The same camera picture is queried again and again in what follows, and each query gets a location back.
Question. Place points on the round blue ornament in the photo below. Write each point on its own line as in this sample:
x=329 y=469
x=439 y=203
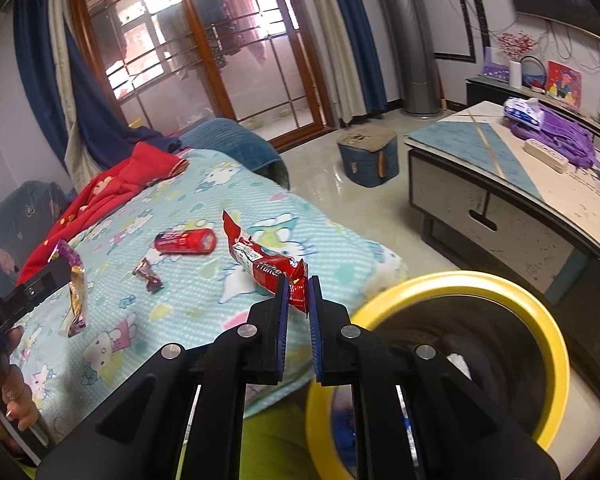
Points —
x=533 y=80

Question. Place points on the blue padded stool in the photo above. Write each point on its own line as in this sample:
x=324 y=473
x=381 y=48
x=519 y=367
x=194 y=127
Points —
x=367 y=160

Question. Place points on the red snack wrapper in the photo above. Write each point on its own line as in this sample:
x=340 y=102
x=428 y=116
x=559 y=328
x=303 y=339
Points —
x=260 y=260

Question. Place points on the beige power strip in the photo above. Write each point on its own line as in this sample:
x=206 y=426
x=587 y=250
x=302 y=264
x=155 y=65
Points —
x=544 y=155

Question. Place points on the person's left hand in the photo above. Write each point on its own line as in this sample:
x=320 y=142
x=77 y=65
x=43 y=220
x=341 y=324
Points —
x=20 y=400

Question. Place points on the yellow rimmed trash bin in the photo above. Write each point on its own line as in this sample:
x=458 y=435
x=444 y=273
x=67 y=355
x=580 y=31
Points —
x=544 y=340

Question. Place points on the grey cylindrical air conditioner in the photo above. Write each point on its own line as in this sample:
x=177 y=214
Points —
x=409 y=45

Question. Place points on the purple bag on table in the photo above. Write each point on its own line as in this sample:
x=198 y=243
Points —
x=564 y=137

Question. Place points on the dark television cabinet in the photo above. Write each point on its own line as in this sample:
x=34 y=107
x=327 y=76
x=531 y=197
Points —
x=484 y=91

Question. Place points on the purple box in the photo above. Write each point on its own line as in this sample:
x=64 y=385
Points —
x=494 y=67

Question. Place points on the white paper roll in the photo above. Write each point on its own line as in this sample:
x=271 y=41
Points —
x=515 y=74

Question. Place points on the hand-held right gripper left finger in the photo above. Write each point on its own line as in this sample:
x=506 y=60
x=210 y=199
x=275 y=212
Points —
x=282 y=330

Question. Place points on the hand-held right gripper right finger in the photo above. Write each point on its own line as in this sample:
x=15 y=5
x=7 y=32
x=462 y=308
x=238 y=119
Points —
x=317 y=330

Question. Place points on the purple snack wrapper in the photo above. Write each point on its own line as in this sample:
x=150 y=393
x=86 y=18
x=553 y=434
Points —
x=77 y=300

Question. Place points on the blue grey coffee table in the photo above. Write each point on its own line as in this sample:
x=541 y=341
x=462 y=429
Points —
x=479 y=160

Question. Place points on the printed cartoon blanket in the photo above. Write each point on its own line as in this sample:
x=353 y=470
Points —
x=190 y=320

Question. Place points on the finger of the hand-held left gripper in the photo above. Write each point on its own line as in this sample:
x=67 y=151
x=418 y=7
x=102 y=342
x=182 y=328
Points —
x=45 y=280

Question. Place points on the beige curtain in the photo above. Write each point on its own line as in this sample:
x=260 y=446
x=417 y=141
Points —
x=330 y=45
x=62 y=60

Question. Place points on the blue white tissue pack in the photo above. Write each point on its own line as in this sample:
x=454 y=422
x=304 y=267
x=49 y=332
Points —
x=522 y=112

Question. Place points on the blue sofa cushion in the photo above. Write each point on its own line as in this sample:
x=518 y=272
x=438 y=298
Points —
x=230 y=145

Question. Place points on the red white flower decoration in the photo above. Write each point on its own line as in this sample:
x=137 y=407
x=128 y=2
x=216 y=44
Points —
x=515 y=44

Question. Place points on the small purple candy wrapper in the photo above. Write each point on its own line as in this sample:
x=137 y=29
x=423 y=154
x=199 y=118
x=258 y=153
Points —
x=149 y=276

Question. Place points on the blue curtain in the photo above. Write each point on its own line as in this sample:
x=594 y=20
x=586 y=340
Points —
x=362 y=45
x=90 y=110

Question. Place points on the colourful painting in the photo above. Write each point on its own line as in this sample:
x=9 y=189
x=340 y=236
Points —
x=563 y=84

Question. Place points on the wooden glass sliding door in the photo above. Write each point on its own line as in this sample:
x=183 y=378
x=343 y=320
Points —
x=205 y=50

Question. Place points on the red cylindrical snack tube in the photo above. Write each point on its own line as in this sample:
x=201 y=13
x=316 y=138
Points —
x=185 y=241

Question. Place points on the red printed blanket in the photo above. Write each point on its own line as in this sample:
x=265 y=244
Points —
x=105 y=195

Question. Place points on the dark heart print cushion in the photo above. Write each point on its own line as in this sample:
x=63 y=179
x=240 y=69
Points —
x=10 y=230

